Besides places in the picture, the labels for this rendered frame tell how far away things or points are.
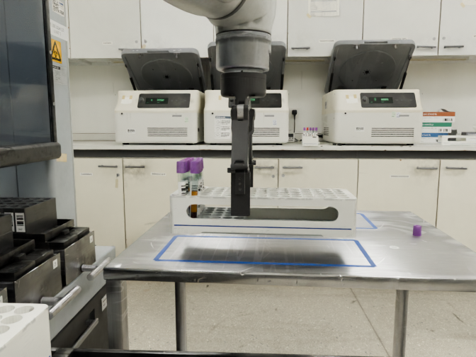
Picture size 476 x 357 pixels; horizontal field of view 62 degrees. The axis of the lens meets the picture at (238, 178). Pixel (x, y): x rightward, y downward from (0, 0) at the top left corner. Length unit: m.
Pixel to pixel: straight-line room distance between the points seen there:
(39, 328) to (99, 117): 3.10
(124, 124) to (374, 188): 1.68
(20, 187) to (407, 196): 2.32
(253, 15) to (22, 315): 0.48
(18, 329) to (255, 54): 0.47
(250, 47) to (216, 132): 1.99
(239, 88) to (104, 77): 2.87
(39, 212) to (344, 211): 0.58
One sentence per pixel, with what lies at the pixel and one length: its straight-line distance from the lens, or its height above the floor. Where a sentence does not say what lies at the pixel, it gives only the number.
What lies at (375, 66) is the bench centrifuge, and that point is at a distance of 3.06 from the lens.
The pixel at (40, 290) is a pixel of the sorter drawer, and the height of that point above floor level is 0.77.
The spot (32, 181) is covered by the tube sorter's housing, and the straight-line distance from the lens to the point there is 0.97.
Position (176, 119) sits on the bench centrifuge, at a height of 1.07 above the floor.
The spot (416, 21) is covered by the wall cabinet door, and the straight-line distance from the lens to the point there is 3.15.
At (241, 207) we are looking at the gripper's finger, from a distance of 0.63.
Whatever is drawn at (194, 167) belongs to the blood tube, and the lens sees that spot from 0.64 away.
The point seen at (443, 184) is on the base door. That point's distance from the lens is 2.87.
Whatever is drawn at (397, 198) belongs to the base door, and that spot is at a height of 0.56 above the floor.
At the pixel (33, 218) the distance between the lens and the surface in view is 0.86.
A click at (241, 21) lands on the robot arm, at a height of 1.18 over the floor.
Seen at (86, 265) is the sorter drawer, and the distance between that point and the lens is 0.87.
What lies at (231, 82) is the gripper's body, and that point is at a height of 1.10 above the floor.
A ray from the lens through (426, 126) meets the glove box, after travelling 3.24.
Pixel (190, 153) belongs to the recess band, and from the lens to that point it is 2.68.
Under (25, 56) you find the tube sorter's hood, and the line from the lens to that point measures 0.86.
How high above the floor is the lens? 1.03
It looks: 8 degrees down
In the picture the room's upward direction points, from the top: straight up
